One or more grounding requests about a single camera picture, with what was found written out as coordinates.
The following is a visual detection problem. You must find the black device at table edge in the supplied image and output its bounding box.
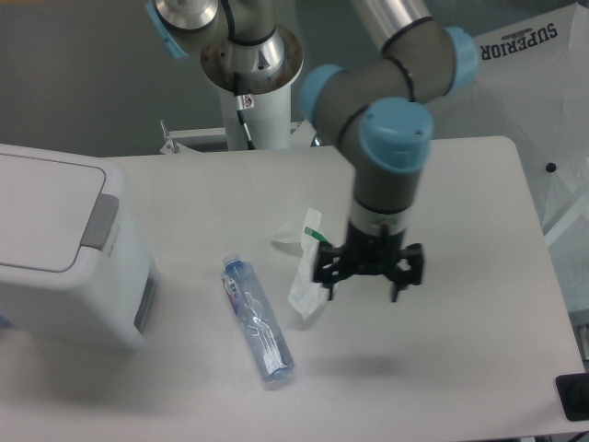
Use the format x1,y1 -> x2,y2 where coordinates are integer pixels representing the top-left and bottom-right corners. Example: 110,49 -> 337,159
555,373 -> 588,422

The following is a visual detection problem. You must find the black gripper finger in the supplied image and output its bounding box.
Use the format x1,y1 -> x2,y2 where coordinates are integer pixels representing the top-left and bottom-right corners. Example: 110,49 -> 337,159
313,242 -> 346,300
390,243 -> 424,303

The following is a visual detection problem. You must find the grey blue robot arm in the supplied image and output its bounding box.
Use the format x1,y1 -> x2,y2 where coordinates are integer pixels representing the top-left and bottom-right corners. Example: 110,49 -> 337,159
145,1 -> 479,295

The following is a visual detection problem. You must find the clear plastic water bottle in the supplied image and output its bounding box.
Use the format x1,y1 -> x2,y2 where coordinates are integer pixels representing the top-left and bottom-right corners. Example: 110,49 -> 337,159
221,254 -> 295,383

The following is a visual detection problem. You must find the crumpled white plastic wrapper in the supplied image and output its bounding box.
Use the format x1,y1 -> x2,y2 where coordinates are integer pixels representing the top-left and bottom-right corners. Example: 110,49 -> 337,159
271,207 -> 329,321

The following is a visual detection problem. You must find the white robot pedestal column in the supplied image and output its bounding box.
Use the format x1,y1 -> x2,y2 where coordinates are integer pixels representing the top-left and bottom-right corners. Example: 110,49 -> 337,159
218,86 -> 291,151

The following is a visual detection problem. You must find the white Superior umbrella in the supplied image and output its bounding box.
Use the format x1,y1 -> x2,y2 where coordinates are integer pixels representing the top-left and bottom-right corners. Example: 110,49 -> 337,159
429,3 -> 588,312

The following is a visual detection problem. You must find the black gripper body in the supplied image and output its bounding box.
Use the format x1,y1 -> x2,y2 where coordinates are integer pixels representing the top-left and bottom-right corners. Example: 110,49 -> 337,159
342,222 -> 406,281

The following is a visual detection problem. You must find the white push-lid trash can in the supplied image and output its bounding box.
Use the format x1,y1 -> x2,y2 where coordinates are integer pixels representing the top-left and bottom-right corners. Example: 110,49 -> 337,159
1,145 -> 156,350

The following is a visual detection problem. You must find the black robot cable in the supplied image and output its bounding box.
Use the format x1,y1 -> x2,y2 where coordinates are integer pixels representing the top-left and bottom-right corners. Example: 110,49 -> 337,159
232,73 -> 257,151

